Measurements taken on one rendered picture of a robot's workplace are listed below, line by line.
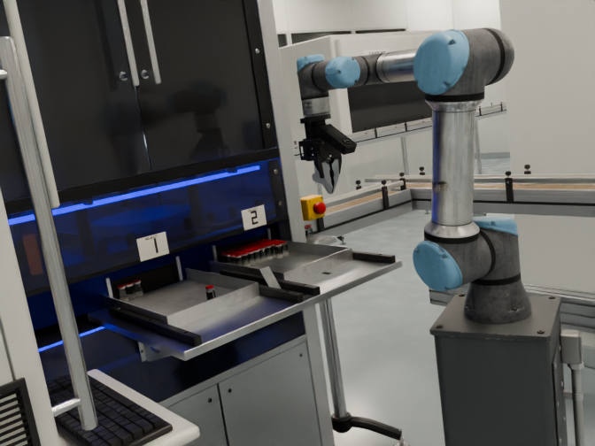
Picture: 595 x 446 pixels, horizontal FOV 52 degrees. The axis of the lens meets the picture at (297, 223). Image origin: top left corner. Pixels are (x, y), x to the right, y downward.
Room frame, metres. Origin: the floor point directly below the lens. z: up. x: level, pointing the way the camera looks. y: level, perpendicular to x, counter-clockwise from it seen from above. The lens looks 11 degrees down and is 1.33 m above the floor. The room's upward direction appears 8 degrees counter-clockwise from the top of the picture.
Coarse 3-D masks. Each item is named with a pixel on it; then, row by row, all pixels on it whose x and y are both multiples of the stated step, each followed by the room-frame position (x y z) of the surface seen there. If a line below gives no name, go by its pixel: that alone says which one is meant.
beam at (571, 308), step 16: (464, 288) 2.34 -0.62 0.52; (528, 288) 2.16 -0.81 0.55; (544, 288) 2.14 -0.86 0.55; (560, 288) 2.12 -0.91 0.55; (560, 304) 2.05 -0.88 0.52; (576, 304) 2.00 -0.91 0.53; (592, 304) 1.96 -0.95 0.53; (560, 320) 2.05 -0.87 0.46; (576, 320) 2.01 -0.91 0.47; (592, 320) 1.96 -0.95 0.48
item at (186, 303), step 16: (192, 272) 1.70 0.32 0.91; (160, 288) 1.67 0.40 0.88; (176, 288) 1.64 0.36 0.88; (192, 288) 1.62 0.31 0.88; (224, 288) 1.58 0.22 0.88; (240, 288) 1.44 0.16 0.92; (256, 288) 1.47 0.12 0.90; (112, 304) 1.52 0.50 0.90; (128, 304) 1.45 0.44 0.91; (144, 304) 1.53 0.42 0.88; (160, 304) 1.51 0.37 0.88; (176, 304) 1.49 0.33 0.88; (192, 304) 1.47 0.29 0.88; (208, 304) 1.38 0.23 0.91; (224, 304) 1.41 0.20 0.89; (160, 320) 1.33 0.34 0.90; (176, 320) 1.32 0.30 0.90; (192, 320) 1.35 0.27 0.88
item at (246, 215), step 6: (246, 210) 1.79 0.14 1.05; (252, 210) 1.81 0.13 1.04; (258, 210) 1.82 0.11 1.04; (264, 210) 1.84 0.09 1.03; (246, 216) 1.79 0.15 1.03; (252, 216) 1.81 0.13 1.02; (258, 216) 1.82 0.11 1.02; (264, 216) 1.83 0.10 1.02; (246, 222) 1.79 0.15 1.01; (264, 222) 1.83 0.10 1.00; (246, 228) 1.79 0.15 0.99
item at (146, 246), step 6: (156, 234) 1.60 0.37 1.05; (162, 234) 1.61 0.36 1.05; (138, 240) 1.57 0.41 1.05; (144, 240) 1.58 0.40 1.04; (150, 240) 1.59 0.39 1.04; (156, 240) 1.60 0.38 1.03; (162, 240) 1.61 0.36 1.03; (138, 246) 1.56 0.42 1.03; (144, 246) 1.57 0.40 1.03; (150, 246) 1.58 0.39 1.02; (162, 246) 1.61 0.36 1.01; (144, 252) 1.57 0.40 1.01; (150, 252) 1.58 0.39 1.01; (162, 252) 1.60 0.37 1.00; (168, 252) 1.62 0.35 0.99; (144, 258) 1.57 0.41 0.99; (150, 258) 1.58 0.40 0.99
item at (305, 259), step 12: (300, 252) 1.86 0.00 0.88; (312, 252) 1.82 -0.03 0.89; (324, 252) 1.78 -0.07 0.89; (336, 252) 1.66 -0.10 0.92; (348, 252) 1.69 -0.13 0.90; (216, 264) 1.75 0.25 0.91; (228, 264) 1.71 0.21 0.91; (264, 264) 1.78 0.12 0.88; (276, 264) 1.76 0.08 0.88; (288, 264) 1.74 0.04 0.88; (300, 264) 1.72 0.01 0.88; (312, 264) 1.59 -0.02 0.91; (324, 264) 1.62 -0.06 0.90; (336, 264) 1.65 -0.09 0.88; (276, 276) 1.55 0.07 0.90; (288, 276) 1.54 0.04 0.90; (300, 276) 1.56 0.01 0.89
